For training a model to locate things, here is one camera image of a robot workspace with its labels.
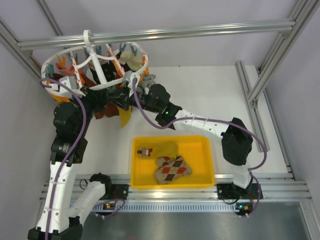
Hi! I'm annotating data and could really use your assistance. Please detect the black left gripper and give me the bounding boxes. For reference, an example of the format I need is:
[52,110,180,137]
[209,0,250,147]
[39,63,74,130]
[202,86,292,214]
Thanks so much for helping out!
[69,85,108,135]

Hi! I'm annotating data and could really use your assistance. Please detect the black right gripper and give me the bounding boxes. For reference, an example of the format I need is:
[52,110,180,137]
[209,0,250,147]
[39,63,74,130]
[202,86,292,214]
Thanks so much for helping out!
[107,85,161,115]

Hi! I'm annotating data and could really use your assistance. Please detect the grey sock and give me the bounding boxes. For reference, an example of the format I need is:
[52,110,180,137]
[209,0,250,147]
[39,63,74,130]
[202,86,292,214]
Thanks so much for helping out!
[141,74,156,89]

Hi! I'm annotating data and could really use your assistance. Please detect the mustard sock with reindeer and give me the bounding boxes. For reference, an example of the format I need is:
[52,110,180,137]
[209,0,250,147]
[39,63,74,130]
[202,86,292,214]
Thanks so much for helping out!
[135,142,178,159]

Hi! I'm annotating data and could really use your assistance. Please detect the mustard yellow sock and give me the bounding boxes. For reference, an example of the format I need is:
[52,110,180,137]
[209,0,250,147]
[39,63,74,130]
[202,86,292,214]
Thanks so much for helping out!
[117,106,132,128]

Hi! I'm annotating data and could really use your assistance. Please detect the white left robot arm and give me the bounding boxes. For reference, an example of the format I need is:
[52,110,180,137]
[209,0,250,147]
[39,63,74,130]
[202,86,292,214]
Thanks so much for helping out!
[27,87,113,240]

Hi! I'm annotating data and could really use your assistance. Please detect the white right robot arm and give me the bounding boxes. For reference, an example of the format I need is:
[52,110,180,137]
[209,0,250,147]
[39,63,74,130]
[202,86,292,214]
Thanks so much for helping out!
[107,84,253,200]

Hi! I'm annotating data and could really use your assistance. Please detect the white round sock hanger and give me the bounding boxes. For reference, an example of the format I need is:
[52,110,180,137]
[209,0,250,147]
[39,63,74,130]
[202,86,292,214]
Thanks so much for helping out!
[41,42,150,98]

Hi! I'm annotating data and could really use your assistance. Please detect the brown hanging sock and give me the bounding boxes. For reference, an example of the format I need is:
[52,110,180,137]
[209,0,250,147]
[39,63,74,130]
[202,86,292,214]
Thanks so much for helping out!
[80,73,120,120]

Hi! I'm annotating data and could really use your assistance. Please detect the black striped hanging sock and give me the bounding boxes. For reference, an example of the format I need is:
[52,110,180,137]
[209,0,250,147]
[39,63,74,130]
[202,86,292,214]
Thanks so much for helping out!
[89,59,117,84]

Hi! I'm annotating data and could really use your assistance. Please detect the cream hanging sock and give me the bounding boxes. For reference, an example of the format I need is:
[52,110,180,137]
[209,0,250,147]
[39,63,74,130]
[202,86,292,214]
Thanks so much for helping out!
[119,51,143,72]

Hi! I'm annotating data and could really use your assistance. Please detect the pink hanging sock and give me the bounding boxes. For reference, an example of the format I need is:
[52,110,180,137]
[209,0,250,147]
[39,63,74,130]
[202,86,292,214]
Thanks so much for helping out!
[55,62,76,77]

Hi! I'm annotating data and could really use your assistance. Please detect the argyle beige sock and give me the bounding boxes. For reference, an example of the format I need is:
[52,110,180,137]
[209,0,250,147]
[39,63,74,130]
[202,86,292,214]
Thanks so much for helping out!
[154,156,192,185]

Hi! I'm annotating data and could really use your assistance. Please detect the yellow plastic bin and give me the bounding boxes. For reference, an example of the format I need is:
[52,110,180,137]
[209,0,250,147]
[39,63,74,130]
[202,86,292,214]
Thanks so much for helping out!
[130,135,216,189]

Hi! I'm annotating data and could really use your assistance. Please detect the aluminium top crossbar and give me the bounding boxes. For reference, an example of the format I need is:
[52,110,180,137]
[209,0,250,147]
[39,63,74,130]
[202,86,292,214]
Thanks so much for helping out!
[17,18,296,50]

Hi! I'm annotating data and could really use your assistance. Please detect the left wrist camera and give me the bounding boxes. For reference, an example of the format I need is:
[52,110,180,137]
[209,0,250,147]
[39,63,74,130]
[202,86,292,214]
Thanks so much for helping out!
[59,76,78,90]

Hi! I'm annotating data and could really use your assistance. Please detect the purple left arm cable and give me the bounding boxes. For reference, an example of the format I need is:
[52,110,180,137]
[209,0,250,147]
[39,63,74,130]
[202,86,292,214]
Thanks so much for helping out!
[39,77,88,240]

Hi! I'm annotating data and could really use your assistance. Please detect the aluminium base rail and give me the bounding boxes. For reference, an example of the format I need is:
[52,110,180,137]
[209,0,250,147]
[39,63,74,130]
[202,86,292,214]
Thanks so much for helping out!
[39,173,313,203]

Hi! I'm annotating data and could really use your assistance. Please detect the aluminium right frame post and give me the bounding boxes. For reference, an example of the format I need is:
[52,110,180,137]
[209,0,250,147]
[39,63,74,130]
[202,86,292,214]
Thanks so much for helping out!
[247,0,320,109]

